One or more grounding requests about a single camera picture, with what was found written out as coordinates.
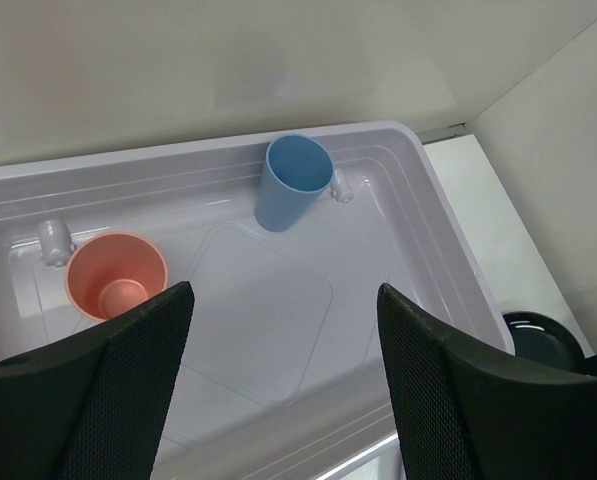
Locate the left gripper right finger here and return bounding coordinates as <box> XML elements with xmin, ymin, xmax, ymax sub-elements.
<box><xmin>377</xmin><ymin>284</ymin><xmax>597</xmax><ymax>479</ymax></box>

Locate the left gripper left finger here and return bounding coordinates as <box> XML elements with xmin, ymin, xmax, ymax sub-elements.
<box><xmin>0</xmin><ymin>281</ymin><xmax>195</xmax><ymax>479</ymax></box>

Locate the black small plate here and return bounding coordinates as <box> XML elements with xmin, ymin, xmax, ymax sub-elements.
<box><xmin>503</xmin><ymin>311</ymin><xmax>585</xmax><ymax>373</ymax></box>

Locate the pink plastic cup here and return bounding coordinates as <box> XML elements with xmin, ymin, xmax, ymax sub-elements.
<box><xmin>65</xmin><ymin>232</ymin><xmax>169</xmax><ymax>322</ymax></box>

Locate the blue plastic cup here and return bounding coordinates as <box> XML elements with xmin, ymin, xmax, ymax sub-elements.
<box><xmin>254</xmin><ymin>134</ymin><xmax>334</xmax><ymax>232</ymax></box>

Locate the lavender plastic bin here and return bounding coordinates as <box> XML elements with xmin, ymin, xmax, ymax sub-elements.
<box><xmin>0</xmin><ymin>122</ymin><xmax>512</xmax><ymax>479</ymax></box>

